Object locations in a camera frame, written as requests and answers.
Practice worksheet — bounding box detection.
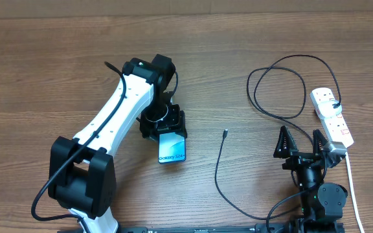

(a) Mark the white power strip cord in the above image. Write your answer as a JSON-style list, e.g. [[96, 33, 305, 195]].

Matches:
[[345, 152, 365, 233]]

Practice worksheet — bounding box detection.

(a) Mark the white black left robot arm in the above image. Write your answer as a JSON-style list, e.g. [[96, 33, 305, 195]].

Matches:
[[43, 54, 187, 232]]

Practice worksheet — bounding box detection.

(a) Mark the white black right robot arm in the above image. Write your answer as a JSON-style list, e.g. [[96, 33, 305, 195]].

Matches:
[[266, 126, 348, 232]]

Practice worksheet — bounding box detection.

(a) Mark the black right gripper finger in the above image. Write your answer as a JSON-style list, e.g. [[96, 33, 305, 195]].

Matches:
[[313, 129, 328, 155], [273, 126, 298, 159]]

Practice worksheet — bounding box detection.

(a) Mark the white power strip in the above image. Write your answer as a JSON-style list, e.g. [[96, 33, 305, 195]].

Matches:
[[310, 87, 354, 148]]

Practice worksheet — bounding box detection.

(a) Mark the white charger adapter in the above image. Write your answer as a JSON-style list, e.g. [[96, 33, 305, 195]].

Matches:
[[316, 100, 342, 119]]

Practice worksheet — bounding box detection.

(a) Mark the Galaxy S24 smartphone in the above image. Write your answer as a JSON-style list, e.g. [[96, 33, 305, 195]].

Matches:
[[158, 132, 186, 164]]

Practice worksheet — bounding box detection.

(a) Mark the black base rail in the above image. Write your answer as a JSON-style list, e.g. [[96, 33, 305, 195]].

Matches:
[[56, 221, 346, 233]]

